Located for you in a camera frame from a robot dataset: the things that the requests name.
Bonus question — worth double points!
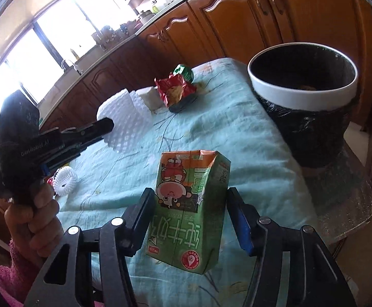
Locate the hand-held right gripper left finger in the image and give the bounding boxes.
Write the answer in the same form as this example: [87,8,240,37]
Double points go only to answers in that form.
[23,187,156,307]

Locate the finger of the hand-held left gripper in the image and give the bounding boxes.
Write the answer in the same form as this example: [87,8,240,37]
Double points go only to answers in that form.
[60,117,115,147]
[40,149,82,177]

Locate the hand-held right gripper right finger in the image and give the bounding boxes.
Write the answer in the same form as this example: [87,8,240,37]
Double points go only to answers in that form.
[226,186,357,307]

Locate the white foam fruit net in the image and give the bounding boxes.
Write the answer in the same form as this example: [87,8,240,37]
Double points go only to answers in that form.
[52,166,78,195]
[96,90,155,153]

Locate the green milk carton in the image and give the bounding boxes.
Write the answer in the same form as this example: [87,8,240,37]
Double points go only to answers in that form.
[145,150,231,275]

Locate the black white-rimmed trash bin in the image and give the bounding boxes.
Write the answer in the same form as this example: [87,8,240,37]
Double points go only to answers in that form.
[247,42,358,169]

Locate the person's left forearm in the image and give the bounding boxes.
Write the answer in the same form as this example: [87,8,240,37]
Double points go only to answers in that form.
[0,238,46,307]

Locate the person's left hand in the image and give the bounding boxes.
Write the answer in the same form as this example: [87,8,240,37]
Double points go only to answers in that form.
[4,182,64,259]

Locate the white foam block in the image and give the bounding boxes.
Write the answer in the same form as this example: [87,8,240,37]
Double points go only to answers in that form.
[136,86,161,113]

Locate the kitchen faucet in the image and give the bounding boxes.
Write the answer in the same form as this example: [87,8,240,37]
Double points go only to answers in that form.
[61,59,81,76]

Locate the red snack wrapper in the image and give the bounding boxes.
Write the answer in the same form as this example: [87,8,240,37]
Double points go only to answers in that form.
[154,73,197,108]

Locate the dish rack with utensils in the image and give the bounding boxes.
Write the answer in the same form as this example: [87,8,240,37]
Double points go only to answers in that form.
[92,22,132,44]

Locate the light blue floral tablecloth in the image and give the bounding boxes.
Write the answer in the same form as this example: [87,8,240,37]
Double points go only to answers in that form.
[47,57,321,307]

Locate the kitchen window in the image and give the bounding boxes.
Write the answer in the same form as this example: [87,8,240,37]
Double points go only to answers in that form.
[0,0,136,113]

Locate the green snack packet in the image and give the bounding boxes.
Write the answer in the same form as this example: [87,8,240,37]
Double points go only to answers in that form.
[172,64,194,84]

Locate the small lidded pot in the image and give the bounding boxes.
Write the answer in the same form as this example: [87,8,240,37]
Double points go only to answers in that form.
[138,10,155,25]

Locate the kitchen countertop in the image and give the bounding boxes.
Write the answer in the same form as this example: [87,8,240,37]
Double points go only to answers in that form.
[40,0,225,122]

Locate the wooden lower cabinets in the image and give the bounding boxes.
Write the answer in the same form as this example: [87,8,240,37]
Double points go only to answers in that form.
[39,0,372,129]

